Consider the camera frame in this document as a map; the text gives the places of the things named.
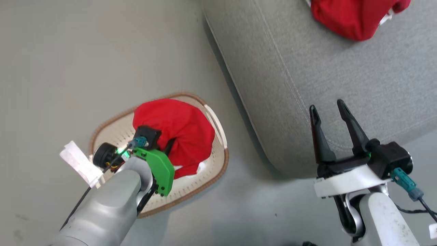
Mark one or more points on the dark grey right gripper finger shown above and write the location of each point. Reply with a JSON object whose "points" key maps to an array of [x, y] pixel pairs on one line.
{"points": [[355, 131], [321, 140]]}

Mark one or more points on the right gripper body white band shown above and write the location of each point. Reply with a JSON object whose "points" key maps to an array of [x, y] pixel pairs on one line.
{"points": [[348, 179]]}

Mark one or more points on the red garment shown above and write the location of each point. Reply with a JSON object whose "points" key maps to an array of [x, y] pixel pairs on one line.
{"points": [[177, 130], [355, 17]]}

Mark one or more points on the white laundry basket brown rim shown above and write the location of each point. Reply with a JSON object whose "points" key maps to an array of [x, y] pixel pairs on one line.
{"points": [[116, 131]]}

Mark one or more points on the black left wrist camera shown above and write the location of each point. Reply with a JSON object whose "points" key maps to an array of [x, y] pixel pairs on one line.
{"points": [[148, 135]]}

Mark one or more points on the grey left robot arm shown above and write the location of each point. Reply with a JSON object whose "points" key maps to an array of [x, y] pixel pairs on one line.
{"points": [[106, 208]]}

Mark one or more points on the grey fabric sofa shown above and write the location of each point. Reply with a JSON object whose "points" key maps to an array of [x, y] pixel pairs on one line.
{"points": [[341, 75]]}

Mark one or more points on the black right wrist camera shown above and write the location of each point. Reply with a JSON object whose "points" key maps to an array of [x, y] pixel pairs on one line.
{"points": [[391, 157]]}

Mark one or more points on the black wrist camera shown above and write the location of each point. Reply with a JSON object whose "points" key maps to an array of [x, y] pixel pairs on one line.
{"points": [[391, 157], [148, 135]]}

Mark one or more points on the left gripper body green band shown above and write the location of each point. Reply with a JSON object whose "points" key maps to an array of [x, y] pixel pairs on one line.
{"points": [[163, 171]]}

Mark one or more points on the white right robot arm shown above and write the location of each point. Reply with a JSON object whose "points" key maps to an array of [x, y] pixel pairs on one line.
{"points": [[385, 222]]}

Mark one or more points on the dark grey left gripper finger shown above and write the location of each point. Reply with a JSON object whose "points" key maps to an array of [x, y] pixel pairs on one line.
{"points": [[169, 146]]}

